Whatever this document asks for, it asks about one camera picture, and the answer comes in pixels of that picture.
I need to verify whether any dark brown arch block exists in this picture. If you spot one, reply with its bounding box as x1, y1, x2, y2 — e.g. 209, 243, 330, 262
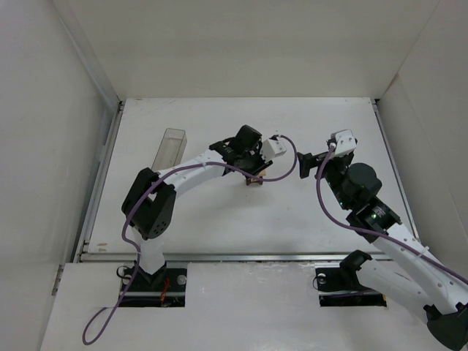
246, 177, 264, 186

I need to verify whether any clear plastic box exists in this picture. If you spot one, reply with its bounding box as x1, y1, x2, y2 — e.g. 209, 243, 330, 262
151, 128, 187, 172

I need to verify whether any long light wood block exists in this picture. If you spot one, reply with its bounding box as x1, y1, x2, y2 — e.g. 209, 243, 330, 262
252, 165, 270, 181

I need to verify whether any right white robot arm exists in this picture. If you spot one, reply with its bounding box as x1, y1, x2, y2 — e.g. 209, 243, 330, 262
298, 149, 467, 350

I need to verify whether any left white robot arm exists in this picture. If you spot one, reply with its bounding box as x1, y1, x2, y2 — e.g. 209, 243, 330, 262
121, 125, 287, 287

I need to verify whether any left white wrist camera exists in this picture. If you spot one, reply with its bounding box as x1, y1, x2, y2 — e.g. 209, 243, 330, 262
260, 138, 287, 162

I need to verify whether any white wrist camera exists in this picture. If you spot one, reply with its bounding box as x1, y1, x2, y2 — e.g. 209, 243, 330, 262
260, 138, 287, 162
329, 129, 358, 157

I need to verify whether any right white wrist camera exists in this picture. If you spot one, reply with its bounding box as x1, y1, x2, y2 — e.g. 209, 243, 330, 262
329, 129, 358, 157

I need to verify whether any aluminium front rail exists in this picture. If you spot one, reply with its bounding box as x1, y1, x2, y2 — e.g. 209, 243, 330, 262
75, 253, 347, 263

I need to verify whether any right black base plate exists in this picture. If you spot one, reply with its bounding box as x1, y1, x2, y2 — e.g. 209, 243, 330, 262
312, 267, 387, 307

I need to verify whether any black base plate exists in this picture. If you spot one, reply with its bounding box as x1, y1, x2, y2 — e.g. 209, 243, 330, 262
116, 265, 187, 308
312, 267, 387, 307

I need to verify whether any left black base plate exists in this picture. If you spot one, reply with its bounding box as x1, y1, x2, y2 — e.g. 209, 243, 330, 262
116, 265, 187, 308

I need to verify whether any aluminium left rail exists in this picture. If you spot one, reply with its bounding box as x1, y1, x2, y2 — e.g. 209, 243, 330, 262
67, 101, 125, 263

